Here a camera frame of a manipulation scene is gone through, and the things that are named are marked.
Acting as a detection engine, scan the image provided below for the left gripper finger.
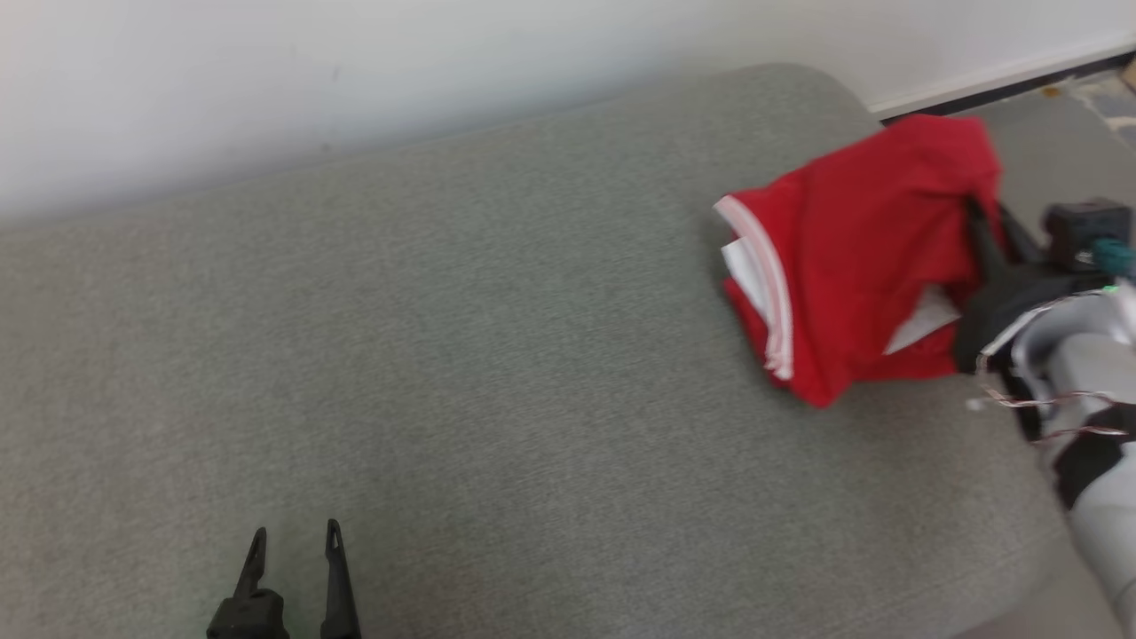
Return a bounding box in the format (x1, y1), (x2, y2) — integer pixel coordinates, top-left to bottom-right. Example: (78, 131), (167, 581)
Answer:
(233, 528), (267, 597)
(319, 519), (362, 639)

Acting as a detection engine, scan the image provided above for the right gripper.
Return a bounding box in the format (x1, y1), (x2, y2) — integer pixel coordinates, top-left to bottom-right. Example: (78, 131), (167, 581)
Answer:
(954, 197), (1110, 374)

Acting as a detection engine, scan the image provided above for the white baseboard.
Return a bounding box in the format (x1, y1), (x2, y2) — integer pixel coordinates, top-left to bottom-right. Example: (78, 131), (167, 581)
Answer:
(868, 34), (1136, 121)

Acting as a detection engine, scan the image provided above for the grey fabric sofa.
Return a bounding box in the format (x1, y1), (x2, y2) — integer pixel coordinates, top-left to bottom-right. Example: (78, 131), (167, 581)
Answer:
(0, 62), (1106, 639)

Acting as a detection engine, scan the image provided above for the teal cable connector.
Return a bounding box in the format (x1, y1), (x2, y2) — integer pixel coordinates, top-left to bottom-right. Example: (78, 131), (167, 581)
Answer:
(1092, 238), (1136, 278)

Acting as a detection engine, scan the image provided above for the red basketball jersey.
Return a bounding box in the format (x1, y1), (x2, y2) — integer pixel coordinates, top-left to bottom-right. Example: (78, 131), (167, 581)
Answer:
(713, 114), (1008, 410)

